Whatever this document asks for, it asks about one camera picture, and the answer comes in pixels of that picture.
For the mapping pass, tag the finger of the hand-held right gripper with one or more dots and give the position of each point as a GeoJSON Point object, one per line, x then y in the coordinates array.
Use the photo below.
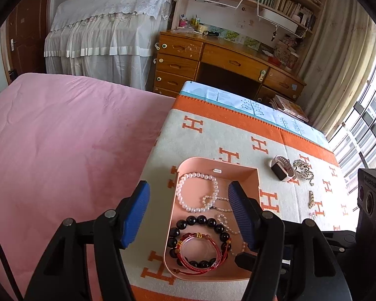
{"type": "Point", "coordinates": [247, 261]}

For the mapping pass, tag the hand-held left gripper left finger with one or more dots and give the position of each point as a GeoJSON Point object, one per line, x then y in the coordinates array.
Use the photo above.
{"type": "Point", "coordinates": [137, 214]}

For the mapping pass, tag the orange patterned blanket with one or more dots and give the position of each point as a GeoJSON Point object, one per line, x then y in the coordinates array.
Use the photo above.
{"type": "Point", "coordinates": [206, 138]}

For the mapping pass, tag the wooden desk with drawers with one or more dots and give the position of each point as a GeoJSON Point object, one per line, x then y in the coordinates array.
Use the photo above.
{"type": "Point", "coordinates": [232, 56]}

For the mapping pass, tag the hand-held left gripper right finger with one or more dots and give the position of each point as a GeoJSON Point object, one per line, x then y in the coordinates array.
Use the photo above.
{"type": "Point", "coordinates": [242, 216]}

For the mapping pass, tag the black flashlight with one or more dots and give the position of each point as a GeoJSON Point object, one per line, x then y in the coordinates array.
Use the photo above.
{"type": "Point", "coordinates": [211, 33]}

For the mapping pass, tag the white lace furniture cover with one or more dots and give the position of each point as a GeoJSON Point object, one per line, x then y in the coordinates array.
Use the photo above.
{"type": "Point", "coordinates": [112, 12]}

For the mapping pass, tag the pink jewelry box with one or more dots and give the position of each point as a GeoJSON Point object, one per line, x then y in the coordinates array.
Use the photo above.
{"type": "Point", "coordinates": [196, 164]}

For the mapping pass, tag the beige curtain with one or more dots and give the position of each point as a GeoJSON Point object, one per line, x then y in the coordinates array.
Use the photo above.
{"type": "Point", "coordinates": [338, 53]}

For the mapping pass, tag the brown wooden door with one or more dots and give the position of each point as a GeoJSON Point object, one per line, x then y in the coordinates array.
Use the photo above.
{"type": "Point", "coordinates": [28, 37]}

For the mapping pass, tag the gold brooch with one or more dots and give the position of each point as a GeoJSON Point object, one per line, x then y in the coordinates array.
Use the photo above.
{"type": "Point", "coordinates": [311, 199]}

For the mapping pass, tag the stack of magazines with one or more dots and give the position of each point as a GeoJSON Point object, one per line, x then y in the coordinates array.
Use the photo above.
{"type": "Point", "coordinates": [288, 106]}

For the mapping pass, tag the pink bedsheet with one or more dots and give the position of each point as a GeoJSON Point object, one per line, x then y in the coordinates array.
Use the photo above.
{"type": "Point", "coordinates": [65, 147]}

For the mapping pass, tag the window with grille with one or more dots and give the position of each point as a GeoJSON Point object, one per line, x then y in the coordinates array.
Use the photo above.
{"type": "Point", "coordinates": [373, 100]}

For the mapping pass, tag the floral storage box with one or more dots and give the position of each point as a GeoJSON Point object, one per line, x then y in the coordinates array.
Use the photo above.
{"type": "Point", "coordinates": [285, 55]}

